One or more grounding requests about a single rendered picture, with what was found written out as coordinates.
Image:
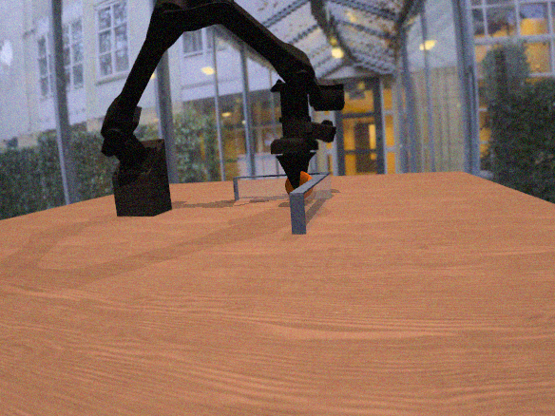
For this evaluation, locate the clear low walls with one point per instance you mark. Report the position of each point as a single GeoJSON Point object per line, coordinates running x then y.
{"type": "Point", "coordinates": [273, 188]}

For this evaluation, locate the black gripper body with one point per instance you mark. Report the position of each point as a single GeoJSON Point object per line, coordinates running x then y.
{"type": "Point", "coordinates": [291, 143]}

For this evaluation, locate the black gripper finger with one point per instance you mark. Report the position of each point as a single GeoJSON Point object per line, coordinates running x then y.
{"type": "Point", "coordinates": [291, 165]}
{"type": "Point", "coordinates": [305, 163]}

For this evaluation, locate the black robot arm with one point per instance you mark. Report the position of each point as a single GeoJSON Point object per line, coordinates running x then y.
{"type": "Point", "coordinates": [169, 20]}

